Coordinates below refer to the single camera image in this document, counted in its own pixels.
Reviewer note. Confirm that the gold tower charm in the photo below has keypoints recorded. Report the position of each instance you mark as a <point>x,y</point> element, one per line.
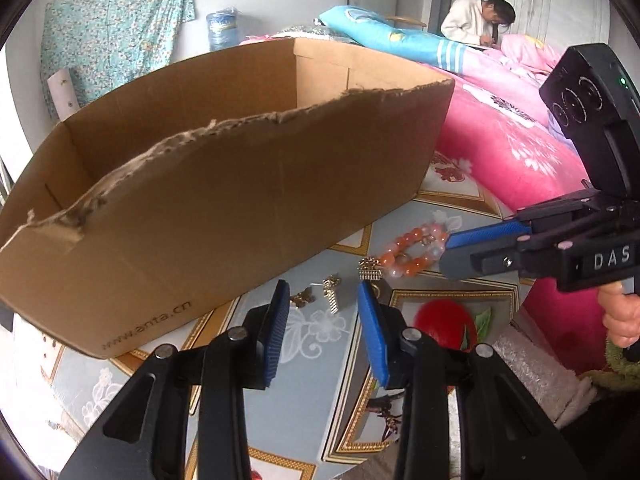
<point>370,267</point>

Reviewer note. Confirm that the blue water jug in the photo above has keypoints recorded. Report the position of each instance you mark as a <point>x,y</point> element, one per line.
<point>222,30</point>

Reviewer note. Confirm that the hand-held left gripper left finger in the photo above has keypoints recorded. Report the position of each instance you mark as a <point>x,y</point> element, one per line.
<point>277,335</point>

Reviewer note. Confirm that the fruit printed tablecloth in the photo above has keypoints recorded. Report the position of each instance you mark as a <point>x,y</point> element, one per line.
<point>315,350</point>

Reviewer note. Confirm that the teal floral cloth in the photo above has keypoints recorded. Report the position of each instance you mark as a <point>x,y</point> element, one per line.
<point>115,35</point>

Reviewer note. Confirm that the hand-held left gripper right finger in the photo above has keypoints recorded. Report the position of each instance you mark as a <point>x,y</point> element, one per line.
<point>375,335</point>

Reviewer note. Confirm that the light pink quilt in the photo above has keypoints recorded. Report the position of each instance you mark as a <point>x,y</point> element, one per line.
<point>530,52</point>

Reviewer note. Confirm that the blue striped pillow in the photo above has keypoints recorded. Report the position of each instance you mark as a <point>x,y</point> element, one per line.
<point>400,40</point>

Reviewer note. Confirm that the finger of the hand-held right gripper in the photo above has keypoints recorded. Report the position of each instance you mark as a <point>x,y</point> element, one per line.
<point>500,260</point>
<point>490,235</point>

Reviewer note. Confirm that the white fleece cloth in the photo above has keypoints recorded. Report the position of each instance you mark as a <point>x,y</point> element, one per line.
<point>540,375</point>

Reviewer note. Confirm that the brown cardboard box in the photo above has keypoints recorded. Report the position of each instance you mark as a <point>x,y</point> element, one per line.
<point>225,200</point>

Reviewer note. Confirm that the pink floral blanket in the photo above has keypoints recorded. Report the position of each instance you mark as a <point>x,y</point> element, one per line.
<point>500,160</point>

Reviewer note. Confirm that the grey patterned pillow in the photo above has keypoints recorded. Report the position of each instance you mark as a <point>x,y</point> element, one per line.
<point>320,32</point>

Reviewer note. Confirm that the person's right hand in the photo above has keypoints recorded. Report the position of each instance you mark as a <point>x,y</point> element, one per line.
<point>622,317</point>

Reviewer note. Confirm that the small gold charm earring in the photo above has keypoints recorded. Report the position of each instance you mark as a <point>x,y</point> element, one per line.
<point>331,295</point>

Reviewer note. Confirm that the green knitted cloth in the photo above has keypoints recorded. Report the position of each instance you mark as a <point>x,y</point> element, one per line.
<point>612,375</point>

